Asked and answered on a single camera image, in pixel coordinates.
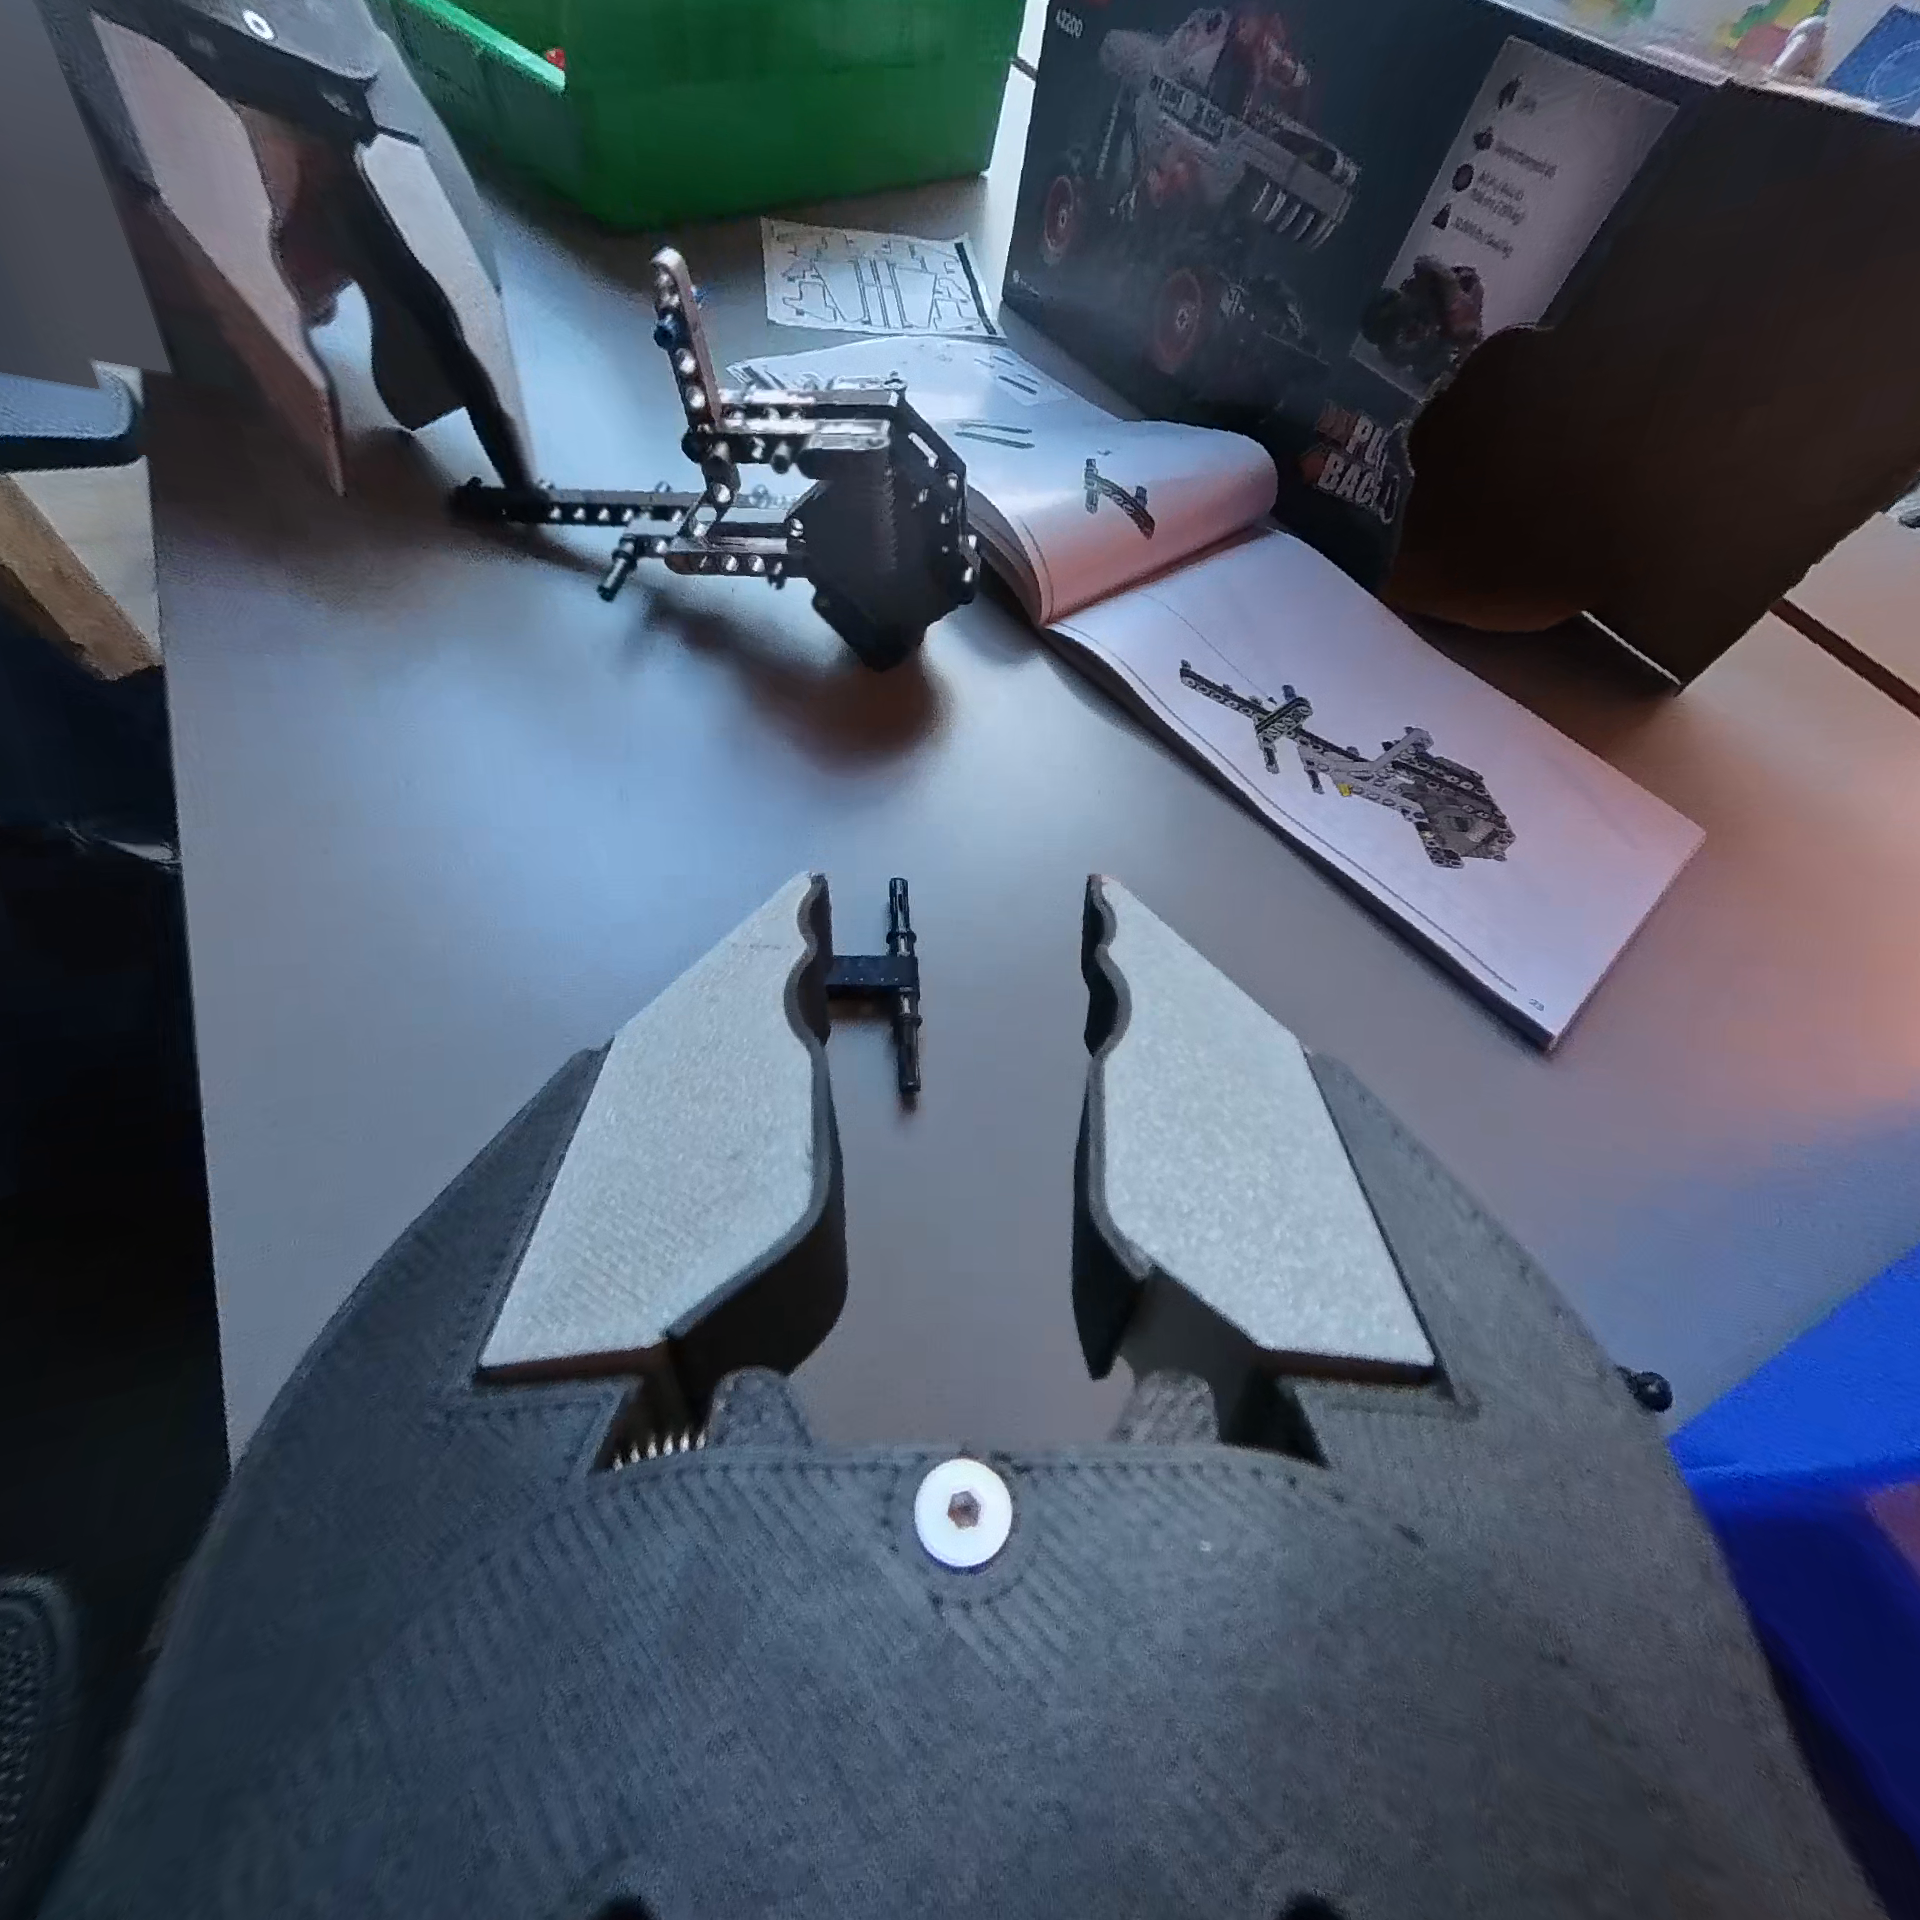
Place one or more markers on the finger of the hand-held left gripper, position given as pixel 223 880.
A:
pixel 210 300
pixel 452 300

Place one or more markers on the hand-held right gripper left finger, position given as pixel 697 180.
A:
pixel 673 1169

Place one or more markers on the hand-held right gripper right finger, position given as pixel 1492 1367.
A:
pixel 1244 1169

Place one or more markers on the black beam with blue pin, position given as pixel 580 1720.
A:
pixel 869 980

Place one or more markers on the partly built lego chassis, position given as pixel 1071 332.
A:
pixel 876 523

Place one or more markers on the lego sticker sheet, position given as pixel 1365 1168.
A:
pixel 839 280

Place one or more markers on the small black lego pin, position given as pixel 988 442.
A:
pixel 1650 1388

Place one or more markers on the open lego instruction booklet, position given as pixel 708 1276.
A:
pixel 1188 464

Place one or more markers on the lego set box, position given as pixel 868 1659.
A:
pixel 1199 151

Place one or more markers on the black chair armrest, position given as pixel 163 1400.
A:
pixel 60 419

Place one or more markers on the wooden plank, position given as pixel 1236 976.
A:
pixel 60 569

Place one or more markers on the green plastic bin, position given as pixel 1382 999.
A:
pixel 748 106

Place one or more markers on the blue plastic bin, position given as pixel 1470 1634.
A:
pixel 1829 1499

